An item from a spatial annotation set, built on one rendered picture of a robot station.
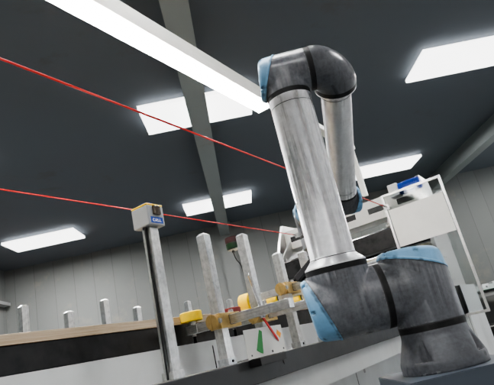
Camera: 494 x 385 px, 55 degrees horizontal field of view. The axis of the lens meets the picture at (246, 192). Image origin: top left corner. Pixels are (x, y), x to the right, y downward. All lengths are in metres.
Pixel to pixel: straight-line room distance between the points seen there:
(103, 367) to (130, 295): 8.53
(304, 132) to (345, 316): 0.45
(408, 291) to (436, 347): 0.13
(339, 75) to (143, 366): 1.08
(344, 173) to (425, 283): 0.54
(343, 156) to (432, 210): 2.77
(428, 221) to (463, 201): 6.96
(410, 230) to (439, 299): 3.12
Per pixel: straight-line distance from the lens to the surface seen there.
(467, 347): 1.14
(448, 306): 1.15
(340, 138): 1.44
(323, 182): 1.15
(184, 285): 9.88
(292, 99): 1.22
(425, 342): 1.13
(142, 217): 1.49
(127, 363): 1.61
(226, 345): 1.63
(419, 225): 4.22
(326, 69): 1.27
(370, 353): 2.76
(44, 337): 1.44
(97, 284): 10.27
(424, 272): 1.13
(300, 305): 1.80
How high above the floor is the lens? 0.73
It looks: 18 degrees up
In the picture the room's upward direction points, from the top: 13 degrees counter-clockwise
